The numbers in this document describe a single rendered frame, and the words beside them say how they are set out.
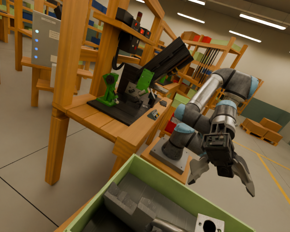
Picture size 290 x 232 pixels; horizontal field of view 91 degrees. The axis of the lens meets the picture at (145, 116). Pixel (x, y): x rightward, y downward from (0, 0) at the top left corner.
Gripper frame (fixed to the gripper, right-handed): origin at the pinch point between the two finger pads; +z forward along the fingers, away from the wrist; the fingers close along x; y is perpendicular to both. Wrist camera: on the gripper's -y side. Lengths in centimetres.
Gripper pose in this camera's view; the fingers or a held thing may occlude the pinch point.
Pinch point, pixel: (217, 192)
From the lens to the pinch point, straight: 44.4
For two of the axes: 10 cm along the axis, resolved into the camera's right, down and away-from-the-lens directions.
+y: -4.9, -7.8, -3.9
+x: 7.5, -1.4, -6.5
